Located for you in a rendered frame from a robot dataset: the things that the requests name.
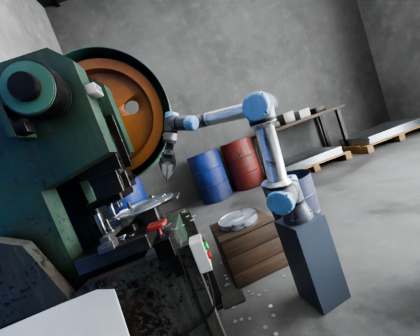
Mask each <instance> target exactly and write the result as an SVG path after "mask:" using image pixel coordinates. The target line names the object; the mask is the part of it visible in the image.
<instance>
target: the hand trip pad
mask: <svg viewBox="0 0 420 336"><path fill-rule="evenodd" d="M166 224H167V220H166V219H161V220H158V221H156V222H153V223H150V224H148V226H147V228H146V231H147V232H152V231H154V230H156V231H157V234H158V236H160V235H162V234H163V233H162V230H161V228H162V227H164V226H166Z"/></svg>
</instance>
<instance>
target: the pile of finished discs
mask: <svg viewBox="0 0 420 336"><path fill-rule="evenodd" d="M256 220H257V213H256V210H254V209H250V208H247V209H242V211H241V210H236V211H234V212H231V213H229V214H227V215H225V216H224V217H222V218H221V219H220V221H219V222H218V224H219V227H220V229H221V230H222V231H225V232H231V231H238V230H240V229H244V227H245V226H246V227H248V226H250V225H251V224H253V223H254V222H255V221H256Z"/></svg>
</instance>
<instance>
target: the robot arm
mask: <svg viewBox="0 0 420 336"><path fill-rule="evenodd" d="M277 107H278V102H277V98H276V96H274V95H273V94H272V93H269V92H264V91H255V92H252V93H250V94H248V96H246V98H245V99H244V101H243V103H241V104H238V105H233V106H230V107H225V108H222V109H218V110H214V111H210V112H206V113H202V114H198V115H188V116H179V114H178V113H176V112H171V111H168V112H166V113H165V118H164V128H163V134H162V136H163V140H164V141H163V143H166V145H165V150H164V152H162V154H161V155H162V156H161V158H160V160H159V166H160V169H161V172H162V175H163V177H164V179H165V180H166V181H167V180H168V179H169V178H170V176H171V175H172V173H173V171H174V169H175V167H176V158H175V153H174V144H176V141H177V130H178V131H195V130H196V129H198V128H204V127H207V126H210V125H216V124H220V123H226V122H230V121H235V120H239V119H244V118H247V119H248V120H249V124H250V128H252V129H254V130H255V134H256V137H257V142H258V145H259V150H260V152H261V157H262V160H263V165H264V168H265V173H266V176H267V180H268V182H267V184H266V186H265V187H266V190H267V194H268V196H267V200H266V204H267V206H268V208H269V209H270V210H271V211H272V212H274V213H275V214H278V215H282V220H283V222H284V224H286V225H301V224H304V223H306V222H308V221H310V220H312V218H313V212H312V210H311V209H310V207H309V206H308V204H306V202H305V200H304V196H303V193H302V190H301V187H300V184H299V180H298V178H297V176H296V175H287V174H286V170H285V165H284V162H283V157H282V154H281V149H280V146H279V140H278V137H277V132H276V129H275V122H276V120H277V116H276V113H275V112H276V110H277ZM166 162H169V163H170V165H169V166H168V169H169V171H168V176H166V168H167V166H166V164H165V163H166Z"/></svg>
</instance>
